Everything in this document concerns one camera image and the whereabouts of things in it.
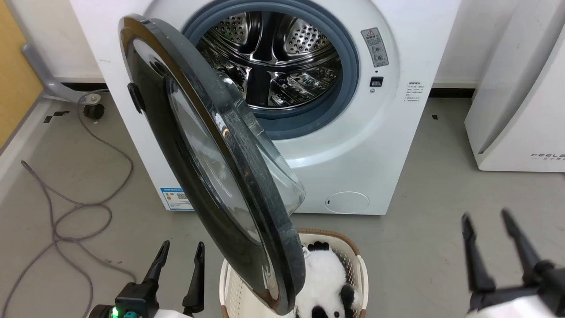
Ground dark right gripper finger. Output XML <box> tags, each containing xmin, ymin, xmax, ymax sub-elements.
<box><xmin>461</xmin><ymin>212</ymin><xmax>497</xmax><ymax>293</ymax></box>
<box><xmin>500</xmin><ymin>208</ymin><xmax>556</xmax><ymax>285</ymax></box>

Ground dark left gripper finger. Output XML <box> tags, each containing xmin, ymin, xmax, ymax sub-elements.
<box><xmin>182</xmin><ymin>241</ymin><xmax>206</xmax><ymax>315</ymax></box>
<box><xmin>141</xmin><ymin>240</ymin><xmax>171</xmax><ymax>287</ymax></box>

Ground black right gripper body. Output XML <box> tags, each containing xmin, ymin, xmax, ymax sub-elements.
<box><xmin>466</xmin><ymin>261</ymin><xmax>565</xmax><ymax>318</ymax></box>

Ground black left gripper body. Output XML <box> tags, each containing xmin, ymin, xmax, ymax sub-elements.
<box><xmin>88</xmin><ymin>282</ymin><xmax>195</xmax><ymax>318</ymax></box>

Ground black round glass washer door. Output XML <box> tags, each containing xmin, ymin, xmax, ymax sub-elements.
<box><xmin>118</xmin><ymin>14</ymin><xmax>306</xmax><ymax>315</ymax></box>

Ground white front-load washing machine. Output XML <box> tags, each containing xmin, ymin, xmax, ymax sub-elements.
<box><xmin>71</xmin><ymin>0</ymin><xmax>462</xmax><ymax>216</ymax></box>

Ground grey rubber door gasket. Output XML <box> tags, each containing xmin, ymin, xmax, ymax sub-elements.
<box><xmin>181</xmin><ymin>0</ymin><xmax>361</xmax><ymax>140</ymax></box>

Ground blue energy label sticker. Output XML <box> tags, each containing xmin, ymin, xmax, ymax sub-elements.
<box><xmin>160</xmin><ymin>187</ymin><xmax>195</xmax><ymax>211</ymax></box>

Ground white plastic laundry basket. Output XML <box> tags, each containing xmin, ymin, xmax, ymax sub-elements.
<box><xmin>219</xmin><ymin>228</ymin><xmax>369</xmax><ymax>318</ymax></box>

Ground black and white panda plush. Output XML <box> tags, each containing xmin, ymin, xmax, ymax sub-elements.
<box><xmin>293</xmin><ymin>242</ymin><xmax>363</xmax><ymax>318</ymax></box>

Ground white appliance with grey lettering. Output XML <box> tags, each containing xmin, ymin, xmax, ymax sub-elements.
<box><xmin>464</xmin><ymin>0</ymin><xmax>565</xmax><ymax>172</ymax></box>

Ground black caster wheel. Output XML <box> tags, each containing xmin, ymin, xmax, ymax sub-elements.
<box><xmin>83</xmin><ymin>103</ymin><xmax>105</xmax><ymax>120</ymax></box>

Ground small printed text label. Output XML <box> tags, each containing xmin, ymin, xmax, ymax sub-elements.
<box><xmin>404</xmin><ymin>81</ymin><xmax>424</xmax><ymax>103</ymax></box>

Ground grey metal stand leg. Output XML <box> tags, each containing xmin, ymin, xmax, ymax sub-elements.
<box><xmin>22</xmin><ymin>43</ymin><xmax>109</xmax><ymax>105</ymax></box>

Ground grey warning sticker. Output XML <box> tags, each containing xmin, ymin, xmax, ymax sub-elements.
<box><xmin>361</xmin><ymin>27</ymin><xmax>390</xmax><ymax>68</ymax></box>

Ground steel perforated washer drum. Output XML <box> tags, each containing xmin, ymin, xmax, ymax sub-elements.
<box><xmin>196</xmin><ymin>11</ymin><xmax>343</xmax><ymax>109</ymax></box>

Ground yellow wooden panel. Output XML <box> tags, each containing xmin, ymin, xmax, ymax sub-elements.
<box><xmin>0</xmin><ymin>0</ymin><xmax>45</xmax><ymax>150</ymax></box>

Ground grey cable on floor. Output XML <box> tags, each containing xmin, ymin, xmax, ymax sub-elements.
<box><xmin>0</xmin><ymin>90</ymin><xmax>138</xmax><ymax>318</ymax></box>

